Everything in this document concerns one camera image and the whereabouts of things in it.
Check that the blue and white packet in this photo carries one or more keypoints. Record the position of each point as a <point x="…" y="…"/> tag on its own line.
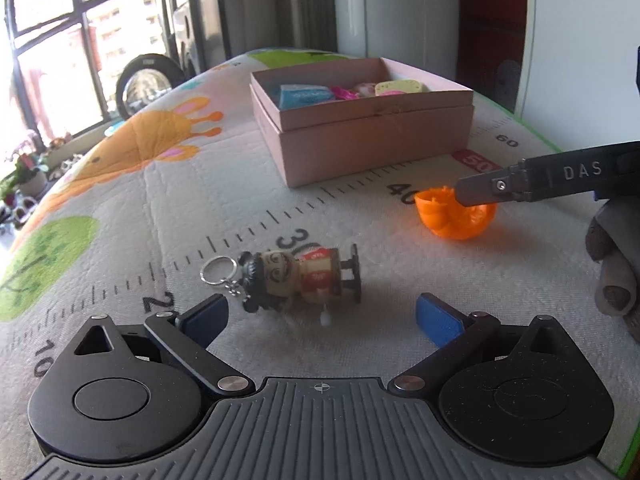
<point x="305" y="96"/>

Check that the washing machine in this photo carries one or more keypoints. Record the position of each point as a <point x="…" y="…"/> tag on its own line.
<point x="150" y="85"/>

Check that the person's right hand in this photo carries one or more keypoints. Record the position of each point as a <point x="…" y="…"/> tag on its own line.
<point x="612" y="270"/>

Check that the flowering potted plant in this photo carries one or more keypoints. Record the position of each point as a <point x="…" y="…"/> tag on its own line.
<point x="32" y="180"/>

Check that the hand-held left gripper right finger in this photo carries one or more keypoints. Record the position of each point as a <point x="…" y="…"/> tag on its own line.
<point x="440" y="320"/>

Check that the pink cardboard box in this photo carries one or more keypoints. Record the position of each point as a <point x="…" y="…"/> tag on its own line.
<point x="375" y="135"/>

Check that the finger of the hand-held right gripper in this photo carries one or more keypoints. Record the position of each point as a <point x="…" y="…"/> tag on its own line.
<point x="490" y="187"/>

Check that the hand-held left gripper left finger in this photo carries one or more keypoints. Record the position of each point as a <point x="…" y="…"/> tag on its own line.
<point x="207" y="317"/>

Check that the round cartoon face toy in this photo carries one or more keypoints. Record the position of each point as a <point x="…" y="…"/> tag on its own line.
<point x="367" y="88"/>

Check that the orange plastic shell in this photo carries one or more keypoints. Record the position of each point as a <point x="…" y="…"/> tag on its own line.
<point x="445" y="226"/>

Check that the grey curtain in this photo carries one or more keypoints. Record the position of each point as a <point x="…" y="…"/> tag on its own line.
<point x="307" y="5"/>

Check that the dark red wooden door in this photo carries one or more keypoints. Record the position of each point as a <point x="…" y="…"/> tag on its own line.
<point x="492" y="25"/>

